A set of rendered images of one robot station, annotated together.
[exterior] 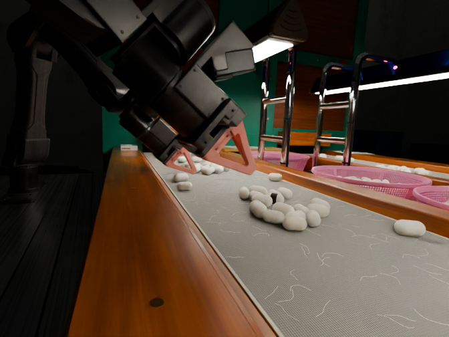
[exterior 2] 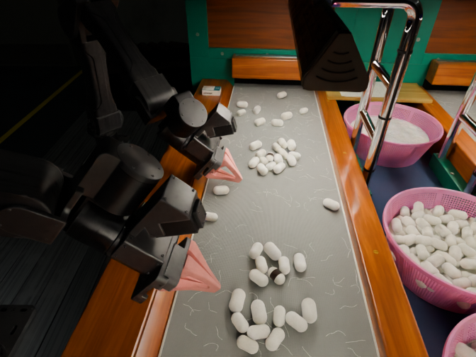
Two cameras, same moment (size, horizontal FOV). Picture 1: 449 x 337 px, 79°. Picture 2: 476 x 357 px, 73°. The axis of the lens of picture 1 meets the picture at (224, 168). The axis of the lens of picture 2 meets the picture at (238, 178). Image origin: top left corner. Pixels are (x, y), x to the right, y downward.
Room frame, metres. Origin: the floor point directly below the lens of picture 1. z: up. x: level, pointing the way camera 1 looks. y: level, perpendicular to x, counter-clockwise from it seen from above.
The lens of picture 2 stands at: (0.15, -0.18, 1.20)
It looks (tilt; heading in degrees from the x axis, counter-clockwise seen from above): 37 degrees down; 27
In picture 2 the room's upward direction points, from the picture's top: straight up
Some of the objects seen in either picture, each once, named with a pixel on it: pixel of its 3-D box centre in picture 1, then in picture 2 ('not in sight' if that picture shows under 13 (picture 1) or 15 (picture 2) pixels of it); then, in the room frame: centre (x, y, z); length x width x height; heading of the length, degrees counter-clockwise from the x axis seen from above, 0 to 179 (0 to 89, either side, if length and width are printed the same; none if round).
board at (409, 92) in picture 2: (250, 148); (373, 91); (1.30, -0.12, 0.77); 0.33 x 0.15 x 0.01; 111
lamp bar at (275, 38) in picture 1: (230, 55); (314, 12); (0.83, 0.00, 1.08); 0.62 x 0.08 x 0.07; 21
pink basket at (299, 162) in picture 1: (274, 166); (387, 134); (1.09, -0.20, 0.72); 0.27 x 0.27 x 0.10
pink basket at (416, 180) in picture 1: (364, 191); (451, 251); (0.68, -0.36, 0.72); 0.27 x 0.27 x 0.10
